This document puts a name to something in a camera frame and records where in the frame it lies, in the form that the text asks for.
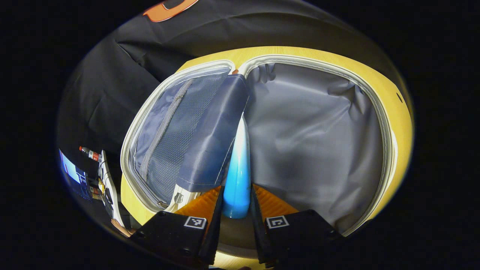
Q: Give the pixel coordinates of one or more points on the white suitcase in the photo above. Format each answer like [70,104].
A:
[311,142]

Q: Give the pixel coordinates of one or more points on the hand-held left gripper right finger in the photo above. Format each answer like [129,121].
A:
[296,232]

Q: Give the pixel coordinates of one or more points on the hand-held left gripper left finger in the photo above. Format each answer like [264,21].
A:
[172,236]

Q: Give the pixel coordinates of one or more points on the white frame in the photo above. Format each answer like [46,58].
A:
[108,180]

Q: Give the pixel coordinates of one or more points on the red capped bottle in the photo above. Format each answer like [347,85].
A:
[90,153]

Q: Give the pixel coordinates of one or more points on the blue screen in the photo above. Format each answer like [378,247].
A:
[73,170]

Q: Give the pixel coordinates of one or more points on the blue gradient bottle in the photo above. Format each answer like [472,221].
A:
[237,180]

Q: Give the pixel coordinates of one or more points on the black backdrop cloth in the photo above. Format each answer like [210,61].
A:
[112,93]

